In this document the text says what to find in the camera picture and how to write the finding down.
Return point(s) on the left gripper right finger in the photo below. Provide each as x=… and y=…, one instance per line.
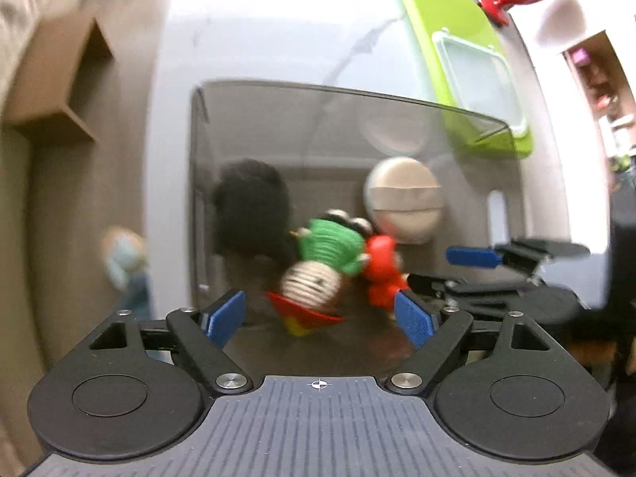
x=439, y=339

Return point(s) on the smoked transparent storage bin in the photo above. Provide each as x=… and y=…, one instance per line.
x=324, y=141

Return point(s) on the green lid with clear panel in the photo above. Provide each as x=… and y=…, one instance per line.
x=471, y=78

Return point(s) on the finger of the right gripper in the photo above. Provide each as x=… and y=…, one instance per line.
x=426, y=284
x=473, y=257

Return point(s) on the brown wooden bench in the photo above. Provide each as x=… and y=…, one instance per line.
x=42, y=101

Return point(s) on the green knitted doll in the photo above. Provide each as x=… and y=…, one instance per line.
x=332, y=251

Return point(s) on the black plush toy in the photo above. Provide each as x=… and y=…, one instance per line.
x=252, y=211

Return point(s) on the red orange knitted toy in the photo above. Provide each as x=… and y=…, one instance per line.
x=383, y=273

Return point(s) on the beige round plush cushion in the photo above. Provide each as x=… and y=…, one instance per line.
x=404, y=200

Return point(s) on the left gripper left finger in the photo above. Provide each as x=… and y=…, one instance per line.
x=200, y=337

